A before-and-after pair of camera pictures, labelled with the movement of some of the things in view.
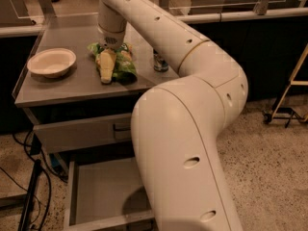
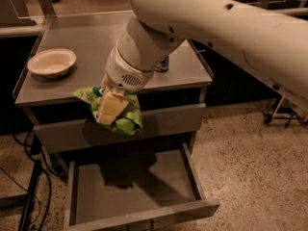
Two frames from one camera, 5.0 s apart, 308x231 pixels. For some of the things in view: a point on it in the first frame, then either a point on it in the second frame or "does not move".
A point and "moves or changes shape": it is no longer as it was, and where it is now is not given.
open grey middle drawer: (108, 194) does not move
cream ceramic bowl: (51, 63) does not move
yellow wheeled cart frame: (287, 114) does not move
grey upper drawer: (83, 132) does not move
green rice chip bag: (124, 70) moves or changes shape
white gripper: (111, 40) -> (123, 72)
